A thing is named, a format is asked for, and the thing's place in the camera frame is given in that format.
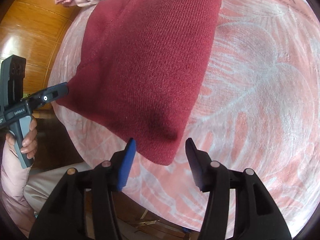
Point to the pink jacket left forearm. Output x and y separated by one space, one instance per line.
13 181

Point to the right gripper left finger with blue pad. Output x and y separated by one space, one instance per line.
63 215

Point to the dark red knit sweater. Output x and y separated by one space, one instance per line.
141 69

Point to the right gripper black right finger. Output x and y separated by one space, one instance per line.
256 214

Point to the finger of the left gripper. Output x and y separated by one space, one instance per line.
47 95

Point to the pink patterned bed blanket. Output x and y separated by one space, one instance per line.
258 107

